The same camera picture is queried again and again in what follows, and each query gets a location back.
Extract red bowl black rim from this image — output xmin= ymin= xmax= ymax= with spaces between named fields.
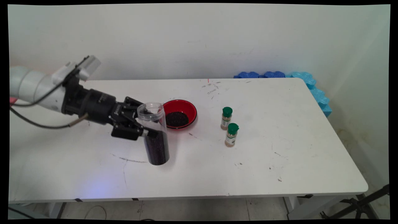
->
xmin=162 ymin=99 xmax=197 ymax=130

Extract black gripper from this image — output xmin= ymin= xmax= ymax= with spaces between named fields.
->
xmin=62 ymin=76 xmax=159 ymax=141

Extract spice bottle green cap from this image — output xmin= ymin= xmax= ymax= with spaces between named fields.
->
xmin=225 ymin=123 xmax=239 ymax=147
xmin=220 ymin=107 xmax=233 ymax=130

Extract thin cable loop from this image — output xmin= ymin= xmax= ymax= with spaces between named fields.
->
xmin=85 ymin=205 xmax=107 ymax=220

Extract black tripod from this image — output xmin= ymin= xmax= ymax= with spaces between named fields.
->
xmin=320 ymin=184 xmax=390 ymax=219

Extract black hanging cable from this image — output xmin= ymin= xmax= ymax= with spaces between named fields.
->
xmin=9 ymin=207 xmax=33 ymax=219

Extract light blue foam tiles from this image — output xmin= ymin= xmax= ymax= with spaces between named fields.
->
xmin=286 ymin=72 xmax=332 ymax=118

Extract clear plastic jar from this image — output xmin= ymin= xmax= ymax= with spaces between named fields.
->
xmin=137 ymin=102 xmax=170 ymax=165

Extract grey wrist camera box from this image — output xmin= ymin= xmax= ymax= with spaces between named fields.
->
xmin=75 ymin=55 xmax=102 ymax=80

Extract white table leg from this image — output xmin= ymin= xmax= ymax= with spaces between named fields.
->
xmin=283 ymin=194 xmax=369 ymax=220
xmin=47 ymin=202 xmax=66 ymax=219

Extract black seeds pile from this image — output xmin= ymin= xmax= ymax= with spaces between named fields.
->
xmin=165 ymin=111 xmax=189 ymax=127

